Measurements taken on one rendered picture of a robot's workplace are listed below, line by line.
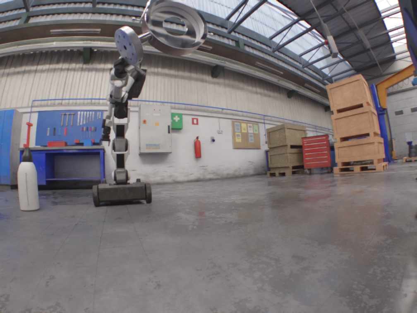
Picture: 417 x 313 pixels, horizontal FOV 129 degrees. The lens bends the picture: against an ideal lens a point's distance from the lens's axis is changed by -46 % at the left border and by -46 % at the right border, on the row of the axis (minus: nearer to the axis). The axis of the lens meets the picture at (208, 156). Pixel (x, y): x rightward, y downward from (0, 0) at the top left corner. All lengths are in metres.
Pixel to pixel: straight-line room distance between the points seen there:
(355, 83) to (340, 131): 1.17
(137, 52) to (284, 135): 4.41
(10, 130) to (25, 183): 3.22
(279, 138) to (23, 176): 5.06
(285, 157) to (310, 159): 0.67
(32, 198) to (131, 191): 0.97
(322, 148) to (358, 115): 1.24
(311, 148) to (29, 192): 5.16
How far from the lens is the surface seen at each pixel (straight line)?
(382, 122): 7.75
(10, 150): 4.91
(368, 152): 4.29
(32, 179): 1.86
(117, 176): 2.04
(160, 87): 5.31
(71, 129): 4.82
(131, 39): 0.86
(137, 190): 1.82
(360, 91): 4.57
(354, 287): 0.53
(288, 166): 4.80
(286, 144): 4.85
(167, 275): 0.59
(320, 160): 4.84
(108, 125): 2.02
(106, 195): 1.82
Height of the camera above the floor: 0.31
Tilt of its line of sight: 4 degrees up
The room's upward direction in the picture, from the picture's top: 3 degrees counter-clockwise
